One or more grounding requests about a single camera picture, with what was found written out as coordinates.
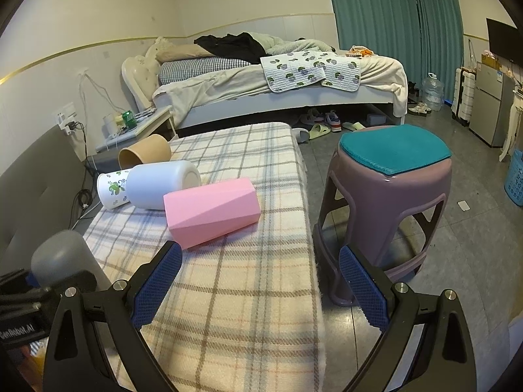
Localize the grey plastic cup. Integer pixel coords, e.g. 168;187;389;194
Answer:
30;230;111;290

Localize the white cup green print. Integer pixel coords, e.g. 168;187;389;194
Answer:
97;169;130;210

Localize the pink faceted cup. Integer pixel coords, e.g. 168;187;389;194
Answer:
163;178;261;250

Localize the plain white cup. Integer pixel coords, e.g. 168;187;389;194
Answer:
126;160;201;211

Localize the brown paper cup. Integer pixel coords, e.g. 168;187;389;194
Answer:
118;134;171;170

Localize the green cup on nightstand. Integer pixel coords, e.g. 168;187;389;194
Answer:
122;111;137;129

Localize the plaid blanket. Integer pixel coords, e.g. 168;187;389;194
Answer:
80;121;328;392

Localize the purple plastic stool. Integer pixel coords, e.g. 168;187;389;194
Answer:
313;136;452;306

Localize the white bedside table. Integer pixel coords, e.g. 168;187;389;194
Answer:
96;105;176;153

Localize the blue laundry basket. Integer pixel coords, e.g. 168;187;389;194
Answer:
503;149;523;207

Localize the teal stool cushion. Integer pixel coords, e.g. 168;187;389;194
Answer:
340;124;451;176

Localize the small grey fridge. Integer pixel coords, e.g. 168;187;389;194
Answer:
469;63;516;148

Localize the clear water jug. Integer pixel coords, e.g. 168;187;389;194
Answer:
421;72;444;112

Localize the checkered pillow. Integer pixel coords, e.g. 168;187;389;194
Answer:
158;57;250;85

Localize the beige pillow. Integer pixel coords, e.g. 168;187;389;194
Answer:
145;37;213;64

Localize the bed with beige sheet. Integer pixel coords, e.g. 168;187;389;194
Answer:
122;33;408;128

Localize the white patterned mat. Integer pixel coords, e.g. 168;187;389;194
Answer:
261;51;361;93

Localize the black television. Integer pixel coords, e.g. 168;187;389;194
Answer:
481;18;522;70

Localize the teal curtain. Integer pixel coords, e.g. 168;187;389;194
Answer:
331;0;464;100

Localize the black clothing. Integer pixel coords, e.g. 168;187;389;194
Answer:
193;32;268;65

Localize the black cable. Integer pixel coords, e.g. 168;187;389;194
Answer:
66;119;93;229

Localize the wall power outlet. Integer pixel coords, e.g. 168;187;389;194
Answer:
53;102;77;136

